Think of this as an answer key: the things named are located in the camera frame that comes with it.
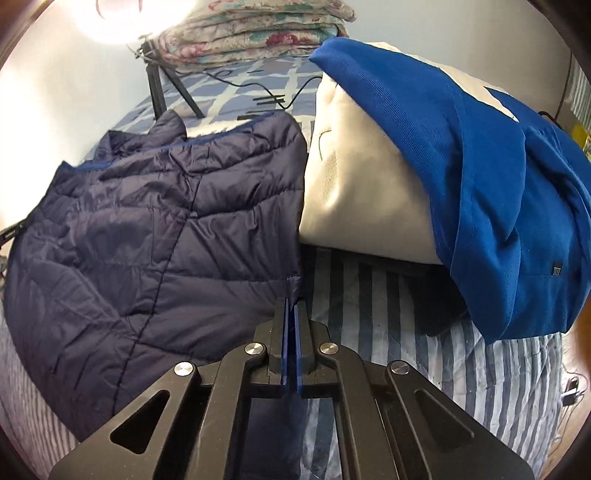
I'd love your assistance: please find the yellow crate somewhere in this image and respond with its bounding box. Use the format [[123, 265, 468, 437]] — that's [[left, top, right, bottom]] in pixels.
[[573, 124, 591, 160]]

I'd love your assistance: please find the black ring light cable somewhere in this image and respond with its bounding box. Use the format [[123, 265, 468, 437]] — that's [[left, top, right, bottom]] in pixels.
[[203, 69, 324, 112]]

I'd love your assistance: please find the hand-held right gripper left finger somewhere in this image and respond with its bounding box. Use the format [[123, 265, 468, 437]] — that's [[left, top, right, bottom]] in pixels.
[[48, 298, 293, 480]]

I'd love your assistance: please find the navy puffer jacket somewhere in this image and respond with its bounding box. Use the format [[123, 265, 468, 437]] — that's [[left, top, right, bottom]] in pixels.
[[2, 111, 310, 480]]

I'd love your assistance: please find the folded floral quilt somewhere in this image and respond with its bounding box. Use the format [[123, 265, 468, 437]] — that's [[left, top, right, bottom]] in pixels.
[[205, 0, 357, 35], [152, 21, 349, 72]]

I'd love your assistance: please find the power strip with cables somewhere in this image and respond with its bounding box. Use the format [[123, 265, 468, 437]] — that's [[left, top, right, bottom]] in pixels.
[[549, 355, 585, 462]]

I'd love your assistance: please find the folded blue garment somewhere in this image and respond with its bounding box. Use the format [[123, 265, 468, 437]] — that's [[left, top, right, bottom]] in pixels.
[[308, 37, 591, 344]]

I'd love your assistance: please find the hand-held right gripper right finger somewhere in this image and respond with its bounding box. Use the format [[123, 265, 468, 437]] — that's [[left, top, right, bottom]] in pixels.
[[295, 298, 536, 480]]

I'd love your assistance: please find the folded cream garment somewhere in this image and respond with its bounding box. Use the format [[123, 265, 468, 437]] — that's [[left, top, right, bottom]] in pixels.
[[298, 41, 467, 266]]

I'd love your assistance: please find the black tripod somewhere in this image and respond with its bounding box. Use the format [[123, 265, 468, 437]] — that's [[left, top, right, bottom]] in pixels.
[[134, 39, 204, 118]]

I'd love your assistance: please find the blue checked bed sheet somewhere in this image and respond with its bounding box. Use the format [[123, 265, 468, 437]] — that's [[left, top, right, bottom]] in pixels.
[[113, 55, 324, 134]]

